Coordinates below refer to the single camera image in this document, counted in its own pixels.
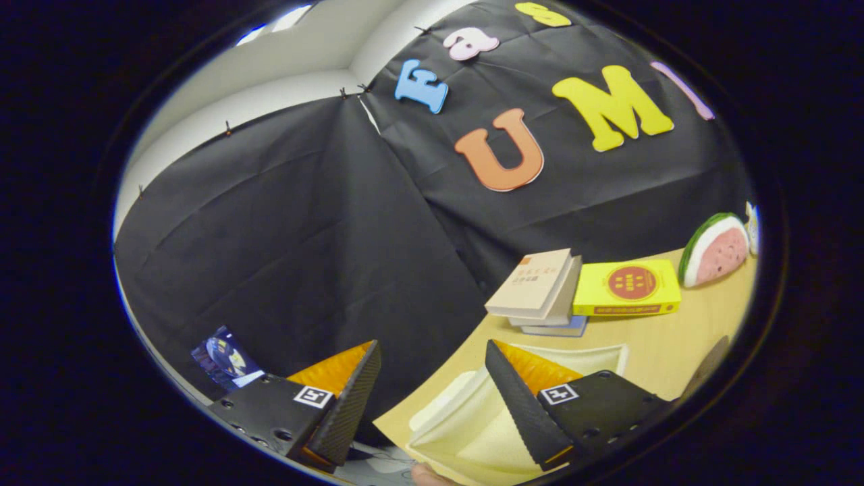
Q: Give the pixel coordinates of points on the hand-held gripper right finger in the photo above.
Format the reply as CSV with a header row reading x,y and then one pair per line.
x,y
520,408

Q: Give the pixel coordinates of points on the long ceiling light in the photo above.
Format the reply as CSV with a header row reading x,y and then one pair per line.
x,y
277,23

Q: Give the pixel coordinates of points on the white plush toy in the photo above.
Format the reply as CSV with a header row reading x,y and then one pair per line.
x,y
752,229

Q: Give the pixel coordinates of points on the cream storage box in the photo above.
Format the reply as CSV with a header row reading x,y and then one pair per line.
x,y
459,432

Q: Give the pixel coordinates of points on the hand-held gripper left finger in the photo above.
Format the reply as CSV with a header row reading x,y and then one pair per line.
x,y
347,408

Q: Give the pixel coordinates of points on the yellow book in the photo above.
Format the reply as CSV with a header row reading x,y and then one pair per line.
x,y
628,287

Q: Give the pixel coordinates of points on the grey book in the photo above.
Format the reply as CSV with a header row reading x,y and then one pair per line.
x,y
563,304

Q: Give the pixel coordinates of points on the blue book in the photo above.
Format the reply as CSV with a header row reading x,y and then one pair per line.
x,y
557,329

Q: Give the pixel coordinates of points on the watermelon slice plush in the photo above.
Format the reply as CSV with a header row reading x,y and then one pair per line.
x,y
715,251

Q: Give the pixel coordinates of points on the beige book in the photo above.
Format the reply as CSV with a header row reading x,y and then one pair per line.
x,y
530,283

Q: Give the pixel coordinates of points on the blue wall poster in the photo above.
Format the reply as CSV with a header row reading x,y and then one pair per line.
x,y
226,358

